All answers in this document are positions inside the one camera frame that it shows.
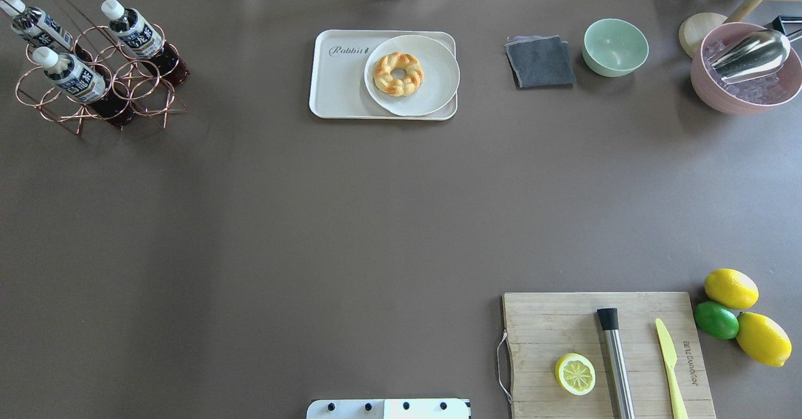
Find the tea bottle white cap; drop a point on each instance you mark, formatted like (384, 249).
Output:
(145, 42)

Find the cream rectangular serving tray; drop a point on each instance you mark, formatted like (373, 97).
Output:
(337, 87)

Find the tea bottle front rack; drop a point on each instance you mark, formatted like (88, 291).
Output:
(86, 85)

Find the tea bottle back left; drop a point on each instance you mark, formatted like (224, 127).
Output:
(39, 29)

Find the round cream plate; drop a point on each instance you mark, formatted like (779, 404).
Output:
(440, 76)

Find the grey folded cloth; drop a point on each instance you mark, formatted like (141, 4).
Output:
(540, 61)

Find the wooden cutting board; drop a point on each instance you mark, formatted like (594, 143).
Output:
(543, 326)

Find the steel muddler black tip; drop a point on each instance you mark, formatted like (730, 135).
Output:
(621, 392)

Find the half lemon slice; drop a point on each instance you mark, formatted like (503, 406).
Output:
(575, 373)

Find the mint green bowl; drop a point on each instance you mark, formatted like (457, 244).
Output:
(614, 47)

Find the yellow plastic knife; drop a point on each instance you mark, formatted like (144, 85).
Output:
(670, 357)

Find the round wooden stand base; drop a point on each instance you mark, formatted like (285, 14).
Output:
(695, 28)

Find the green lime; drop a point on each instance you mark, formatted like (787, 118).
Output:
(716, 320)

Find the yellow lemon upper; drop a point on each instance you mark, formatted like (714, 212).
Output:
(731, 288)

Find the yellow lemon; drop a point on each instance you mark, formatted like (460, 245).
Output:
(763, 339)
(731, 288)

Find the pink ice bowl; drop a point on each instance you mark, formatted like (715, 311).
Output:
(747, 96)

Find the metal ice scoop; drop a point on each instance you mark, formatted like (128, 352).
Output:
(759, 54)

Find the yellow lemon lower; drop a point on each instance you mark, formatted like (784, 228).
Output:
(763, 339)

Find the braided ring donut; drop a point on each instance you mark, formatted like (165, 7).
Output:
(398, 74)

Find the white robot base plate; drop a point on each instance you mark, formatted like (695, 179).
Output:
(448, 407)

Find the copper wire bottle rack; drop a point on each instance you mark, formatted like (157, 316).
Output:
(138, 83)

